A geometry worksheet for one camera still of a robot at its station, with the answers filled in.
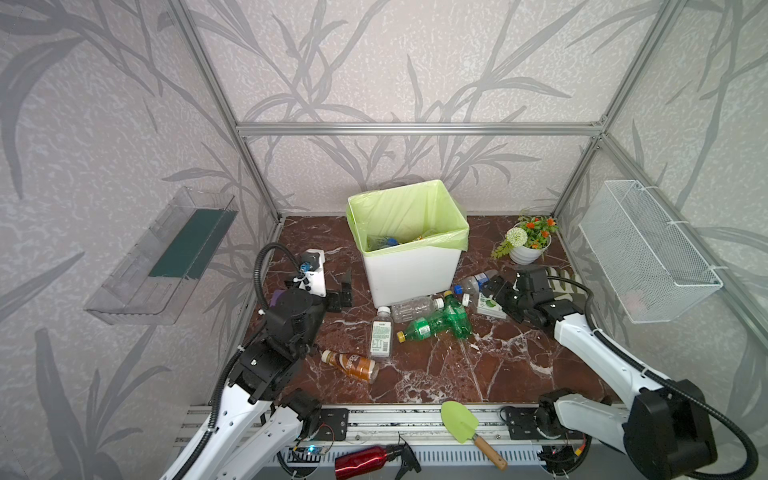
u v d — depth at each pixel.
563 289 0.77
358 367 0.77
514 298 0.73
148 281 0.64
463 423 0.74
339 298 0.58
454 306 0.93
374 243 0.90
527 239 0.95
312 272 0.53
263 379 0.44
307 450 0.71
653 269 0.63
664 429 0.39
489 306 0.91
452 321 0.89
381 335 0.85
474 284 0.96
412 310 0.89
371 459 0.66
